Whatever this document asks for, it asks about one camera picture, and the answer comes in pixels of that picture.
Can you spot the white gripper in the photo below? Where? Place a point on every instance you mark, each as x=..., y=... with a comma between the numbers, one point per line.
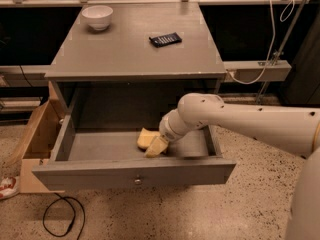
x=165, y=128

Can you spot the yellow sponge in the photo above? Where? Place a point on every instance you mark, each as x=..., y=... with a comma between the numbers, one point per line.
x=145, y=138

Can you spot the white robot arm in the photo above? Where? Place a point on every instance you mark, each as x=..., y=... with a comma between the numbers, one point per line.
x=295, y=130

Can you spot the grey open top drawer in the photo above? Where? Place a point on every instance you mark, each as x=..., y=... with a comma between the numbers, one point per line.
x=97, y=148

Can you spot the grey wooden cabinet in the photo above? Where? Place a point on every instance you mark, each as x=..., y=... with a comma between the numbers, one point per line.
x=124, y=53

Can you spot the black remote control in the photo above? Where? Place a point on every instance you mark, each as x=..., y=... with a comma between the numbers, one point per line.
x=165, y=40

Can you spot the white ceramic bowl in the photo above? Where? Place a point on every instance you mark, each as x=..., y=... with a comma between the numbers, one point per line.
x=97, y=17

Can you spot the red white shoe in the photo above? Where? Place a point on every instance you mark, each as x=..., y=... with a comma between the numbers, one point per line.
x=9, y=187

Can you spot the grey metal rail shelf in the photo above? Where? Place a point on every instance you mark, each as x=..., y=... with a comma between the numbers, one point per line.
x=256, y=71

